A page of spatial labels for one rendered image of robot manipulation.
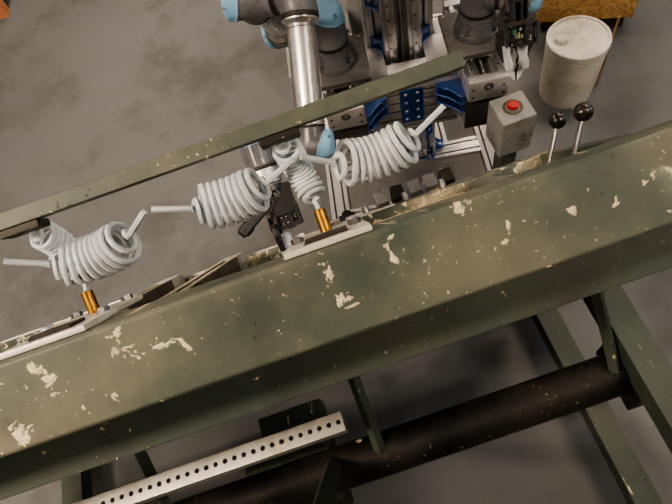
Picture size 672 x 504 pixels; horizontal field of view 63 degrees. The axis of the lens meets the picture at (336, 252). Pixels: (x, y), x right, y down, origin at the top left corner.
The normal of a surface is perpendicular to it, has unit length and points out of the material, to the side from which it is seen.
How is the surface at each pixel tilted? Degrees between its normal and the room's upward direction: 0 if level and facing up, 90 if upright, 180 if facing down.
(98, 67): 0
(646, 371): 0
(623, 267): 34
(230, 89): 0
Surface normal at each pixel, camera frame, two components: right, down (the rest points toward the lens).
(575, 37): -0.17, -0.45
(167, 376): 0.02, 0.10
